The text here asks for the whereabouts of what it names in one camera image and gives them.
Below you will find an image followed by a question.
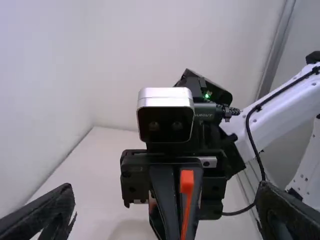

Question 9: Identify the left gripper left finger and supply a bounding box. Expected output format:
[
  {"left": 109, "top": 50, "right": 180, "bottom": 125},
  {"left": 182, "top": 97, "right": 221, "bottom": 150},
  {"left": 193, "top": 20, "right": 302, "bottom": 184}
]
[{"left": 0, "top": 182, "right": 78, "bottom": 240}]

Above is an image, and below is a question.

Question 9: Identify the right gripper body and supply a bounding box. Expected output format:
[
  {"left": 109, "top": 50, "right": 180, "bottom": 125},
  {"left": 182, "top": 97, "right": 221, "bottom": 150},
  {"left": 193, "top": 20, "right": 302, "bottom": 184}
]
[{"left": 119, "top": 142, "right": 229, "bottom": 221}]

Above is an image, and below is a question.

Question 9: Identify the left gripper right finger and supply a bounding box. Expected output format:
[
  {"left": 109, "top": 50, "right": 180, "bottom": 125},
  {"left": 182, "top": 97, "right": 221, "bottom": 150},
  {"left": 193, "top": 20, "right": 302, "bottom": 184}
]
[{"left": 254, "top": 180, "right": 320, "bottom": 240}]

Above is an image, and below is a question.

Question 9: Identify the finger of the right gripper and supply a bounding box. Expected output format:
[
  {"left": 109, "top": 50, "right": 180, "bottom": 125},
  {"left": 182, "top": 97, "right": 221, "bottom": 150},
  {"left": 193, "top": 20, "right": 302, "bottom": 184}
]
[
  {"left": 174, "top": 163, "right": 205, "bottom": 240},
  {"left": 148, "top": 164, "right": 181, "bottom": 240}
]

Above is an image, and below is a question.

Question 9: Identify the orange cable tie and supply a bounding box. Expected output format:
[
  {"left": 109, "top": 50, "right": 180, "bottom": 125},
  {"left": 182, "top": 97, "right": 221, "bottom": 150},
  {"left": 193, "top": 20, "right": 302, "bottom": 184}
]
[{"left": 180, "top": 169, "right": 195, "bottom": 240}]

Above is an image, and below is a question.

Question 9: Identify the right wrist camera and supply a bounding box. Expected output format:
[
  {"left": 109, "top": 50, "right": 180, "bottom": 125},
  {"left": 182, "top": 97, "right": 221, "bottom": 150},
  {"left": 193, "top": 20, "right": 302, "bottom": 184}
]
[{"left": 135, "top": 87, "right": 195, "bottom": 144}]

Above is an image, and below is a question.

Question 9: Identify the black cable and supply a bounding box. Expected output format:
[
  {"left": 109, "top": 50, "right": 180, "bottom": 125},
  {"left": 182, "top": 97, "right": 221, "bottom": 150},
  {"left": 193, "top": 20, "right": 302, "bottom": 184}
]
[{"left": 221, "top": 106, "right": 266, "bottom": 217}]

